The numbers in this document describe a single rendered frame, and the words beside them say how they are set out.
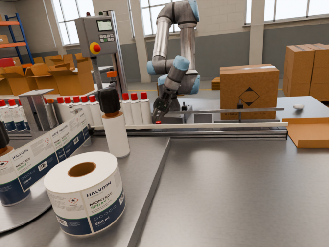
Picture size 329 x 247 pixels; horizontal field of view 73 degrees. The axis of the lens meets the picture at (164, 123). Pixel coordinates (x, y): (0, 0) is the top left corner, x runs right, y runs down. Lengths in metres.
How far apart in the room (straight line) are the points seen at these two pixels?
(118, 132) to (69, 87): 2.07
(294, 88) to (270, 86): 2.89
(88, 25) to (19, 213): 0.87
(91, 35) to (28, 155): 0.66
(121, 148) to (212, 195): 0.42
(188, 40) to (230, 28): 4.99
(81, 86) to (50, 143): 1.96
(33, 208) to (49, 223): 0.10
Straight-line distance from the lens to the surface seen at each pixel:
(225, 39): 6.38
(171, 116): 1.38
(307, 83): 4.23
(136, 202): 0.74
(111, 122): 0.92
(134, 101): 1.18
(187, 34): 1.40
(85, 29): 1.25
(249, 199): 0.81
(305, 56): 4.14
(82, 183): 0.63
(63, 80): 2.99
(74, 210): 0.65
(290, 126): 1.36
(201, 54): 6.53
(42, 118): 1.36
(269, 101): 1.35
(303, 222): 0.78
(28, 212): 0.85
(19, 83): 3.60
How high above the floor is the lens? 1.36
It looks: 22 degrees down
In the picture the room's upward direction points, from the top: 7 degrees counter-clockwise
